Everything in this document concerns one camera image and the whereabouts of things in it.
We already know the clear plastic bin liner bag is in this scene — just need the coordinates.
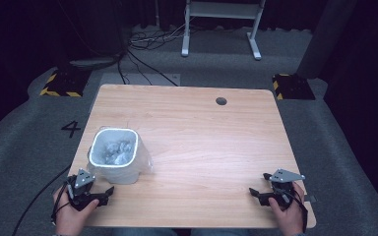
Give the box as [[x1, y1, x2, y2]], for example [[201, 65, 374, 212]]
[[86, 125, 155, 185]]

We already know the black yellow striped base plate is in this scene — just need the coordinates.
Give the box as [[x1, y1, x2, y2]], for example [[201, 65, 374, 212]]
[[39, 68, 93, 98], [272, 73, 317, 101]]

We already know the person's left hand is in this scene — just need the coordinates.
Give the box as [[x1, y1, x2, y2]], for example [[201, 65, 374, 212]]
[[52, 186, 100, 236]]

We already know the person's right hand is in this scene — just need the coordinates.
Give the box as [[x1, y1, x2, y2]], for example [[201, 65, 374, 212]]
[[268, 181, 306, 236]]

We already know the long black floor cable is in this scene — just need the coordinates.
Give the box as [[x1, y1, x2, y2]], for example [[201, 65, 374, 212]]
[[116, 48, 179, 88]]

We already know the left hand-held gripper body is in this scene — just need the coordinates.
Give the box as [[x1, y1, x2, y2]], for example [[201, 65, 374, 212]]
[[66, 168, 110, 212]]

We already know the bundle of floor cables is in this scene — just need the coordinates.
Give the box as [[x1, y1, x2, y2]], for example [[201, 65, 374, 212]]
[[127, 19, 198, 52]]

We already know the white plastic trash bin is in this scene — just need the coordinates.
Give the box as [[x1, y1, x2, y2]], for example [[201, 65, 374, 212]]
[[88, 127, 141, 186]]

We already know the grey pillar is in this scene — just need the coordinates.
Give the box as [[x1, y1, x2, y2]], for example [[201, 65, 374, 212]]
[[295, 0, 359, 80]]

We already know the white metal stand frame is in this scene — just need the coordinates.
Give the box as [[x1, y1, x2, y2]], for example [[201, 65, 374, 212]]
[[180, 0, 267, 62]]

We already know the crumpled white paper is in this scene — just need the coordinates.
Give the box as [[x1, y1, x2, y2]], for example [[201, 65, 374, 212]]
[[102, 140, 135, 166]]

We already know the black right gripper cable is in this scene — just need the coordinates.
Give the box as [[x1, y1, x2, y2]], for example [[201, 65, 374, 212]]
[[283, 187, 310, 234]]

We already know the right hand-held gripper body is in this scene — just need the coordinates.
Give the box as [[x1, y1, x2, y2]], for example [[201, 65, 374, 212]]
[[261, 168, 307, 211]]

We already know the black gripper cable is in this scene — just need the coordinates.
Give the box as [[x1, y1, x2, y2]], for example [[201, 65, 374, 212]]
[[11, 164, 72, 236], [283, 187, 310, 234]]

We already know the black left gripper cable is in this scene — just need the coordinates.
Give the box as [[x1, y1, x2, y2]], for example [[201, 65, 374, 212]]
[[11, 164, 72, 236]]

